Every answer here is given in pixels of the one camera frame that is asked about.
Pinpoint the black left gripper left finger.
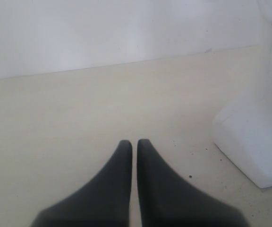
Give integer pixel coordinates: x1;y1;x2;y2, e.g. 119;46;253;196
31;140;133;227

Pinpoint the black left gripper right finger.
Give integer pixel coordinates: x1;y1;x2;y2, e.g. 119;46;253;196
137;139;247;227

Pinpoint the white mannequin head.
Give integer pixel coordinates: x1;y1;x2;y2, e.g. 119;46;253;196
212;0;272;188

